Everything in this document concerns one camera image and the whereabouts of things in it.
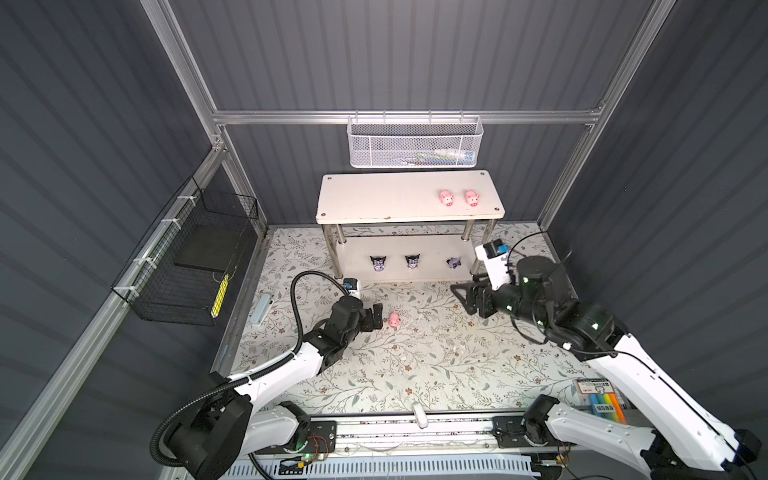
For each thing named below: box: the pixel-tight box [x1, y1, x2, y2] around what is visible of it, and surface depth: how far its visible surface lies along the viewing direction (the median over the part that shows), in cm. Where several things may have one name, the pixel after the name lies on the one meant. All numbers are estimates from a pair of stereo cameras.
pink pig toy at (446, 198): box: [440, 189, 454, 207], surface depth 79 cm
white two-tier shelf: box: [316, 170, 505, 280], surface depth 84 cm
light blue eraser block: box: [250, 293, 271, 324], surface depth 96 cm
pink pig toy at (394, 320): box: [388, 312, 401, 329], surface depth 95 cm
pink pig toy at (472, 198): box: [465, 189, 481, 207], surface depth 79 cm
